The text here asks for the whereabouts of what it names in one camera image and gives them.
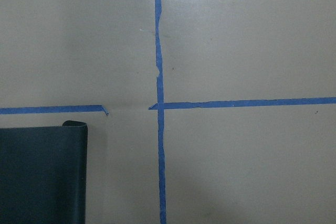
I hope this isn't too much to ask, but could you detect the black mouse pad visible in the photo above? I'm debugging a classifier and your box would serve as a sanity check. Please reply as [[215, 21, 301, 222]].
[[1, 121, 88, 223]]

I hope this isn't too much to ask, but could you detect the blue tape line lengthwise right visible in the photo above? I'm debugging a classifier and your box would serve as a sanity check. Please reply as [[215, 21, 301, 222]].
[[154, 0, 167, 223]]

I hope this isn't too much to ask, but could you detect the blue tape line crosswise far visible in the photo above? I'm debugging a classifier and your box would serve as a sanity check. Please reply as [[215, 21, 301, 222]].
[[1, 97, 335, 115]]

